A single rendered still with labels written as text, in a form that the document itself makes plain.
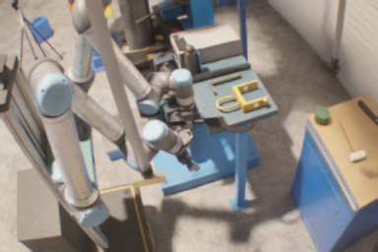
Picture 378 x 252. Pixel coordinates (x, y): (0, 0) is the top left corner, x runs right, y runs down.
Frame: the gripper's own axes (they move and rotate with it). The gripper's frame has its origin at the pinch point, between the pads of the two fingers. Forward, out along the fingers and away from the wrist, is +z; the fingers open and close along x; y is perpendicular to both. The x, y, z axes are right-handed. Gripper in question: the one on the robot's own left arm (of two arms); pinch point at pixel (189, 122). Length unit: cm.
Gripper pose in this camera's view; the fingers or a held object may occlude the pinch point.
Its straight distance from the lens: 197.2
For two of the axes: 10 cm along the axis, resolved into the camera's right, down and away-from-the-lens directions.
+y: 9.9, -1.1, -0.6
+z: 1.2, 6.6, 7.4
